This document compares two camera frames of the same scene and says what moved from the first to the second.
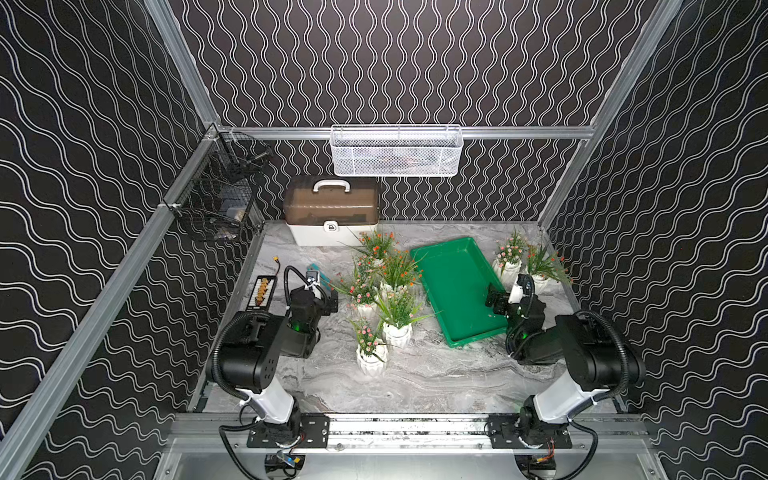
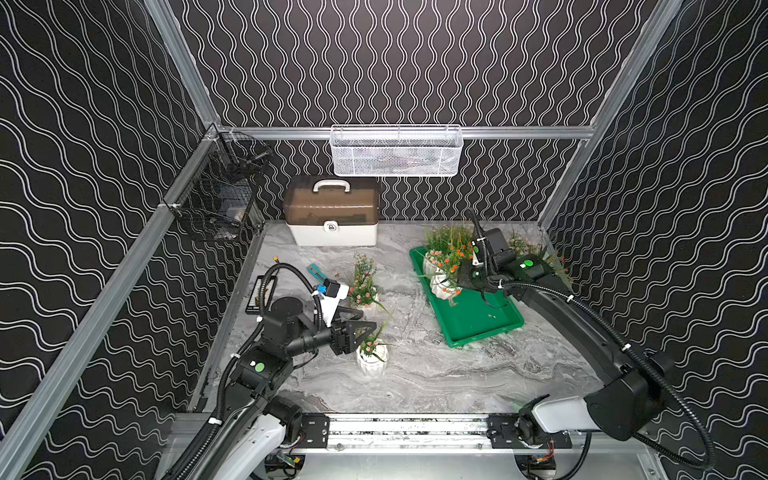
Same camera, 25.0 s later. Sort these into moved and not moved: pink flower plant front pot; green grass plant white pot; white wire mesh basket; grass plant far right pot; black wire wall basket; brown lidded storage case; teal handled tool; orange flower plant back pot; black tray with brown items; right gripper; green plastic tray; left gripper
Moved: left gripper; right gripper; orange flower plant back pot; green grass plant white pot
Not moved: green plastic tray; black wire wall basket; teal handled tool; grass plant far right pot; pink flower plant front pot; brown lidded storage case; black tray with brown items; white wire mesh basket
